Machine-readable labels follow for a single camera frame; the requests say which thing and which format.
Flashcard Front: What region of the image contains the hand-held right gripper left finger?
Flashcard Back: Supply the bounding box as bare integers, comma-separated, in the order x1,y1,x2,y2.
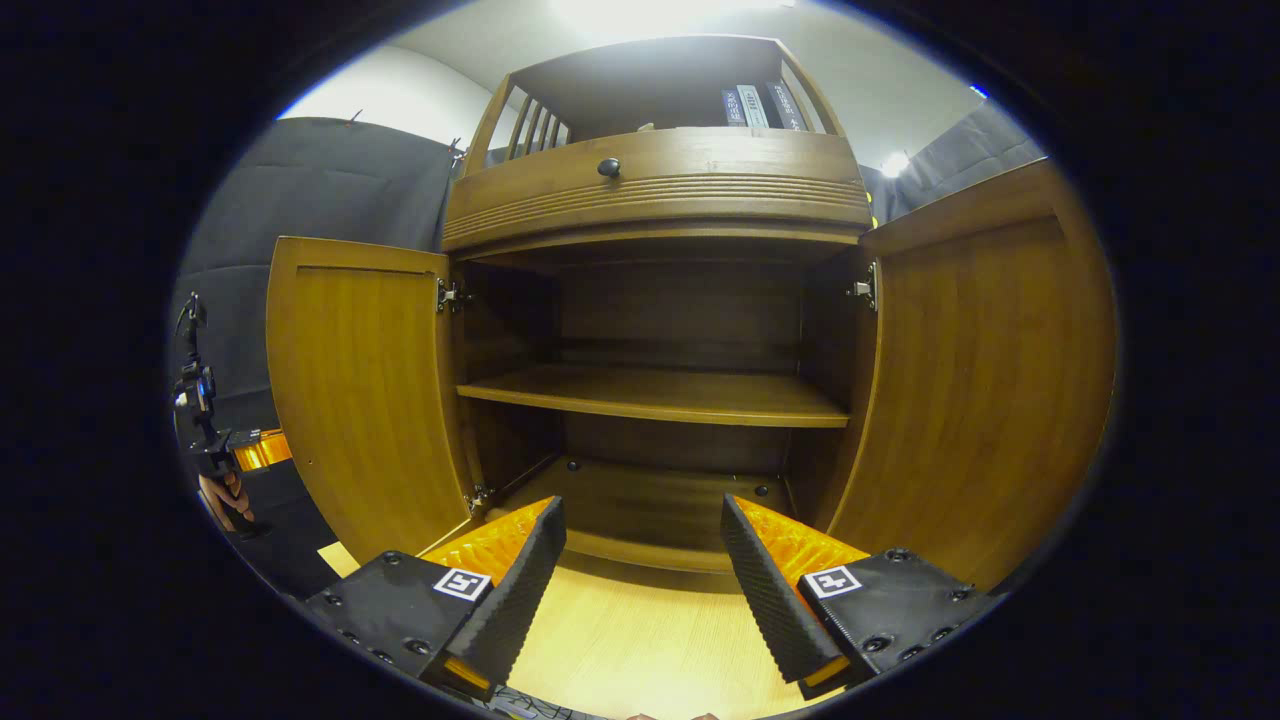
303,495,568,701

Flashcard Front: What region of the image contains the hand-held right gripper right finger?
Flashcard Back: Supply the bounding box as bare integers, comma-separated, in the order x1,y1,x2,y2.
719,493,1006,703

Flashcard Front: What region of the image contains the wooden shoe cabinet door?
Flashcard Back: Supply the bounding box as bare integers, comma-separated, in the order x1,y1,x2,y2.
264,235,477,567
819,157,1120,592

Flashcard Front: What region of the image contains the black backdrop cloth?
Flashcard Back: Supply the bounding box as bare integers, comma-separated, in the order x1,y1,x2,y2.
168,100,1049,601

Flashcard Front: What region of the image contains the wooden drawer with black knob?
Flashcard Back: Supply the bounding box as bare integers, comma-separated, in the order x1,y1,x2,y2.
441,127,874,254

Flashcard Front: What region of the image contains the dark upright book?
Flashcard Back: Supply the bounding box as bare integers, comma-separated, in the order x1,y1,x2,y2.
765,79,810,133

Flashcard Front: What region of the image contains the large ceiling light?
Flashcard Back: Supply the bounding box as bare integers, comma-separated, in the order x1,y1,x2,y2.
548,0,803,38

